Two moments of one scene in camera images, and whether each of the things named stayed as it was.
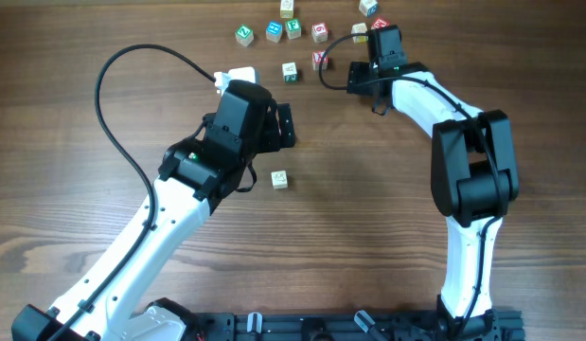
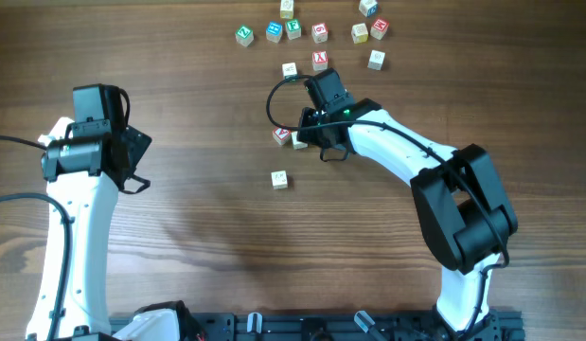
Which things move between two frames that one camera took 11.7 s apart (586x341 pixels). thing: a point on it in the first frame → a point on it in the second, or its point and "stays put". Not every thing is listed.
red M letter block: (381, 24) stays put
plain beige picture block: (279, 179) stays put
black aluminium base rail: (425, 325) stays put
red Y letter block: (317, 58) stays put
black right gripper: (357, 78) → (309, 131)
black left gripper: (283, 125) → (137, 143)
